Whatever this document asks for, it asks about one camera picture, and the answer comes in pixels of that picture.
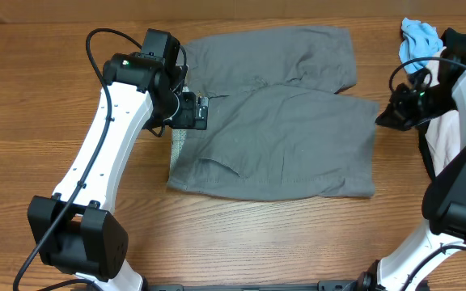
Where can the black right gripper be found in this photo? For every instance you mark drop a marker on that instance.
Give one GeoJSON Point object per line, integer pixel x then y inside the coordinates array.
{"type": "Point", "coordinates": [396, 112]}

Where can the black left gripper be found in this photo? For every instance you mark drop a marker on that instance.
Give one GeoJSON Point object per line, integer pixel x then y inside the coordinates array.
{"type": "Point", "coordinates": [187, 118]}

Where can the grey shorts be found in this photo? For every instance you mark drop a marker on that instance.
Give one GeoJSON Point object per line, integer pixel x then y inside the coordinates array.
{"type": "Point", "coordinates": [280, 125]}

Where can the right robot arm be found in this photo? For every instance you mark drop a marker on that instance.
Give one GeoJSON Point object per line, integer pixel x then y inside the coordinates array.
{"type": "Point", "coordinates": [442, 232]}

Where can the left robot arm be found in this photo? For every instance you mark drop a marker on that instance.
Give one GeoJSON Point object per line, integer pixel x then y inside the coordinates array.
{"type": "Point", "coordinates": [75, 229]}

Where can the pale pink garment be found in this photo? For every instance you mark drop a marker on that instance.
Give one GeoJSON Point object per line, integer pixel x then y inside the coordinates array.
{"type": "Point", "coordinates": [443, 133]}

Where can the light blue cloth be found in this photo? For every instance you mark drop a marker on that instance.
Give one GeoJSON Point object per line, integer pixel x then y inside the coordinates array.
{"type": "Point", "coordinates": [419, 40]}

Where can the black garment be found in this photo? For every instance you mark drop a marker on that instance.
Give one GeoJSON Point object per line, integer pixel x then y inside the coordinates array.
{"type": "Point", "coordinates": [451, 40]}

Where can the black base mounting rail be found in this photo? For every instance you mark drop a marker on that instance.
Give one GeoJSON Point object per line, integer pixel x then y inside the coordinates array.
{"type": "Point", "coordinates": [324, 285]}

